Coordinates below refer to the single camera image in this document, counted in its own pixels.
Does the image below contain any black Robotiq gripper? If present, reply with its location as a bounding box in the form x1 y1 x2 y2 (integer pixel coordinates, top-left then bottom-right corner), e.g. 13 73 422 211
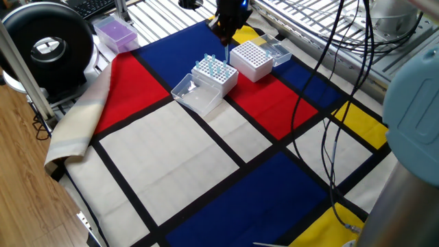
207 0 254 46

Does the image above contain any white pipette tip box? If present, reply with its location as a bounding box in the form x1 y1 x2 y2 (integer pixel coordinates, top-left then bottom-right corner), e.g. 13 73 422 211
170 54 239 117
229 33 294 83

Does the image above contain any purple pipette tip box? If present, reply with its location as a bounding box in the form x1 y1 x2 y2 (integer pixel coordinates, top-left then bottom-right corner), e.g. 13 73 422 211
93 15 141 55

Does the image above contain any black round cap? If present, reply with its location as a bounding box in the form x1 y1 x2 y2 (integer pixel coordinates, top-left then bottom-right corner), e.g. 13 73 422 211
177 0 204 10

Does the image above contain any black computer keyboard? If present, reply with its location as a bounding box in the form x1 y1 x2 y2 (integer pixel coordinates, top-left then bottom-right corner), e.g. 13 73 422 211
70 0 117 20

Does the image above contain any Mondrian pattern colour-block tablecloth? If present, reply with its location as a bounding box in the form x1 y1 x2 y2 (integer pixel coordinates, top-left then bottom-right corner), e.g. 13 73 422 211
44 13 399 247

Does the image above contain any perforated metal plate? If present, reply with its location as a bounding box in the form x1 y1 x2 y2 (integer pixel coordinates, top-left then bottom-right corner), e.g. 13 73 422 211
342 0 439 42

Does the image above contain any grey aluminium table rail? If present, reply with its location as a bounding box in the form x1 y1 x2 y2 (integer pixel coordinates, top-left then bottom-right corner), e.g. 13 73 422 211
252 0 388 104

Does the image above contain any aluminium frame post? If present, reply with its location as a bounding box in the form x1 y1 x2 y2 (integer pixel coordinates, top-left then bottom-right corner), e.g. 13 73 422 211
114 0 133 25
0 20 56 121

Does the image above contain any black cable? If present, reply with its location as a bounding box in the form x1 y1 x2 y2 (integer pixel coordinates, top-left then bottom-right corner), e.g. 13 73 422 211
289 0 346 196
320 0 377 227

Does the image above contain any black round ring-shaped device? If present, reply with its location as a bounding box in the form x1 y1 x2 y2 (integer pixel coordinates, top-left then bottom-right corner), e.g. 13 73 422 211
0 1 96 102

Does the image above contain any grey cable silver connector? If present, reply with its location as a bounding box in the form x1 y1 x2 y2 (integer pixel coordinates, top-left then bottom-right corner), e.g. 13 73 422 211
331 140 364 235

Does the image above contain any white table edge bracket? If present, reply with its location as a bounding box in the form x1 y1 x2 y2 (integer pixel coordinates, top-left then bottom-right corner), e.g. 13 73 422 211
77 211 93 235

